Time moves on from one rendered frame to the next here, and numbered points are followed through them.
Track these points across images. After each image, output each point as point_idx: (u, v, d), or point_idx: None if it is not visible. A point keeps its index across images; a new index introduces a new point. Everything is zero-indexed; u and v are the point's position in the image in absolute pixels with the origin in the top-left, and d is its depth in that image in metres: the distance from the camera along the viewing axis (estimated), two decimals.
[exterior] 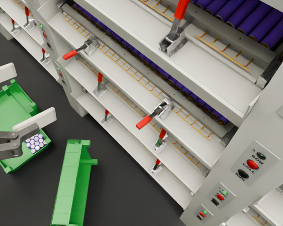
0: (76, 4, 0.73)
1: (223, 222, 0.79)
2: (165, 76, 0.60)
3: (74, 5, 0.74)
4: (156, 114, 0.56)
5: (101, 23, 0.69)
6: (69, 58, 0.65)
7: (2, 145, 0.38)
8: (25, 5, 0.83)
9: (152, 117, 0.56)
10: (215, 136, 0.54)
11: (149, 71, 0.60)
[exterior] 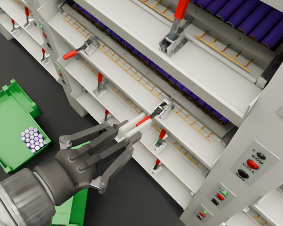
0: (76, 4, 0.73)
1: (223, 222, 0.79)
2: (165, 76, 0.60)
3: (74, 5, 0.74)
4: (156, 114, 0.56)
5: (101, 23, 0.69)
6: (69, 58, 0.65)
7: (123, 153, 0.47)
8: (25, 5, 0.83)
9: (152, 117, 0.56)
10: (215, 136, 0.54)
11: (149, 71, 0.60)
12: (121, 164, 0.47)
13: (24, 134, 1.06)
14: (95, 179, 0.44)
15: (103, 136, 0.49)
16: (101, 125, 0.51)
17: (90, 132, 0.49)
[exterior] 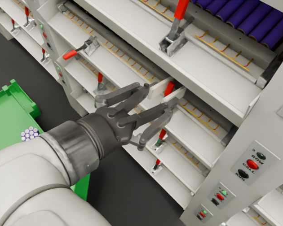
0: None
1: (223, 222, 0.79)
2: None
3: None
4: None
5: None
6: (69, 58, 0.65)
7: (163, 115, 0.47)
8: (25, 5, 0.83)
9: None
10: (215, 136, 0.54)
11: (155, 66, 0.60)
12: (161, 125, 0.47)
13: (24, 134, 1.06)
14: (135, 136, 0.44)
15: (136, 94, 0.50)
16: (132, 85, 0.51)
17: (123, 91, 0.50)
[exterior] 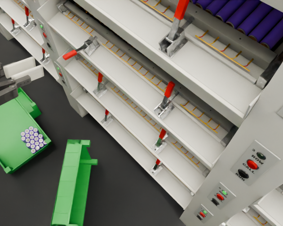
0: None
1: (223, 222, 0.79)
2: None
3: None
4: (166, 102, 0.56)
5: None
6: (69, 58, 0.65)
7: (4, 89, 0.52)
8: (25, 5, 0.83)
9: (166, 98, 0.55)
10: (215, 136, 0.54)
11: (155, 66, 0.60)
12: (0, 98, 0.52)
13: (24, 134, 1.06)
14: None
15: None
16: None
17: None
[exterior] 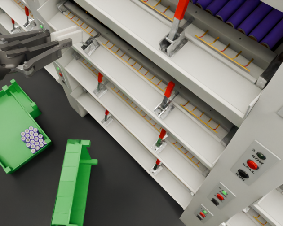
0: None
1: (223, 222, 0.79)
2: None
3: None
4: (166, 102, 0.56)
5: None
6: None
7: (50, 49, 0.55)
8: (25, 5, 0.83)
9: (166, 98, 0.55)
10: (215, 136, 0.54)
11: (155, 66, 0.60)
12: (48, 57, 0.54)
13: (24, 134, 1.06)
14: (21, 64, 0.52)
15: (35, 37, 0.57)
16: (35, 31, 0.58)
17: (24, 34, 0.57)
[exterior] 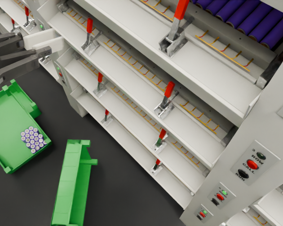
0: None
1: (223, 222, 0.79)
2: None
3: None
4: (166, 102, 0.56)
5: None
6: (90, 24, 0.63)
7: (25, 58, 0.50)
8: (25, 5, 0.83)
9: (166, 98, 0.55)
10: (215, 136, 0.54)
11: (155, 65, 0.60)
12: (22, 67, 0.50)
13: (24, 134, 1.06)
14: None
15: (6, 41, 0.52)
16: (6, 34, 0.54)
17: None
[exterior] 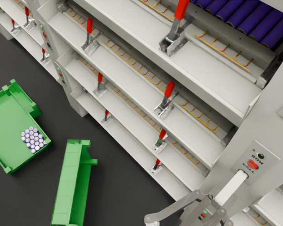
0: None
1: None
2: None
3: None
4: (166, 102, 0.56)
5: None
6: (90, 24, 0.63)
7: None
8: (25, 5, 0.83)
9: (166, 98, 0.55)
10: (215, 136, 0.54)
11: (155, 65, 0.60)
12: None
13: (24, 134, 1.06)
14: None
15: (196, 211, 0.40)
16: (191, 195, 0.41)
17: (179, 206, 0.40)
